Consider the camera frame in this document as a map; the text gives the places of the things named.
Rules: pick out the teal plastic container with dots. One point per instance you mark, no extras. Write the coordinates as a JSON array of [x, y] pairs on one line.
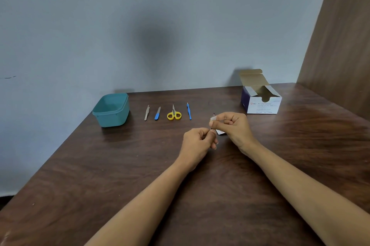
[[111, 110]]

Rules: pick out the person's right forearm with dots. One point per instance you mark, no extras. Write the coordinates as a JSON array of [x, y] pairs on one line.
[[306, 193]]

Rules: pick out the silver metal tweezers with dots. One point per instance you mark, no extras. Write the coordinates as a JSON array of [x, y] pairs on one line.
[[146, 113]]

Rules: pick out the brown wooden side panel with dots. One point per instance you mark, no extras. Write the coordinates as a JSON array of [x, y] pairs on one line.
[[338, 40]]

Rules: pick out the person's left hand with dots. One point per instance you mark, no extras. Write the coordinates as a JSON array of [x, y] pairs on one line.
[[195, 146]]

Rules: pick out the person's left thumb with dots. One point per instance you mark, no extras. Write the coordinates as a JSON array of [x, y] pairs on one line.
[[205, 131]]

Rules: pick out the person's right thumb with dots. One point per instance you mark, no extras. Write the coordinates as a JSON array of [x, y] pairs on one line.
[[216, 125]]

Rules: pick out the open white purple cardboard box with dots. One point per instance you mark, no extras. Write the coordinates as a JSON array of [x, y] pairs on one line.
[[260, 100]]

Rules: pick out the person's right hand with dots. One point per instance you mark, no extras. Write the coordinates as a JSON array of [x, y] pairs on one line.
[[238, 134]]

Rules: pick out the person's left forearm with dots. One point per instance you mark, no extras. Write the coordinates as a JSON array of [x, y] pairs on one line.
[[138, 208]]

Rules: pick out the torn white swab wrapper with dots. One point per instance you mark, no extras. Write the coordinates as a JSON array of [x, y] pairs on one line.
[[221, 132]]

